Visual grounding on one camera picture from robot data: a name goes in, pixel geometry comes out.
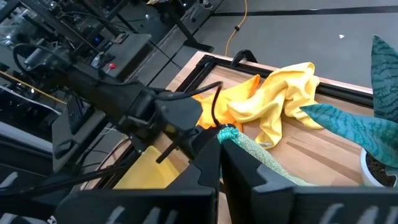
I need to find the yellow microfiber towel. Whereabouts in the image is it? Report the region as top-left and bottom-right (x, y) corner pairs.
(228, 62), (325, 149)

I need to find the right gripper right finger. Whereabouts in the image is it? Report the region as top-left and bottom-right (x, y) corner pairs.
(220, 139), (398, 224)

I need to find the black aluminium table frame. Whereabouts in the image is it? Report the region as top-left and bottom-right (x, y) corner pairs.
(175, 54), (374, 108)

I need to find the black frame clamp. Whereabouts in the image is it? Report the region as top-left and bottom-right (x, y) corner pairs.
(229, 49), (259, 68)

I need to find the black keyboard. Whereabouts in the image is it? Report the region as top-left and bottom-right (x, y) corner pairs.
(66, 94), (87, 135)

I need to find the black computer mouse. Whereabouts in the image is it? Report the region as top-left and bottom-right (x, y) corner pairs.
(53, 138), (76, 160)

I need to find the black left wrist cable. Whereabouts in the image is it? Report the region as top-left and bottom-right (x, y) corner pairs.
(154, 80), (224, 128)

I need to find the yellow extension cable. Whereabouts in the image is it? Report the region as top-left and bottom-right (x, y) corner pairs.
(223, 0), (249, 57)

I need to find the snake plant in white pot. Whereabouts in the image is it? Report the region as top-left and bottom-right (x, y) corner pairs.
(300, 34), (398, 189)

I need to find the grey side desk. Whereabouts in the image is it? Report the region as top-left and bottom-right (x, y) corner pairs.
(104, 32), (153, 80)

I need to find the grey keyboard desk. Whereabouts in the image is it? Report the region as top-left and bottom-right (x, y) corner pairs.
(51, 107), (108, 174)

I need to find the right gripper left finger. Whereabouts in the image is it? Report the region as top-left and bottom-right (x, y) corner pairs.
(55, 136), (221, 224)

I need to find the green microfiber towel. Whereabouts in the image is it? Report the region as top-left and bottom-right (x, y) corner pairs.
(216, 126), (315, 187)

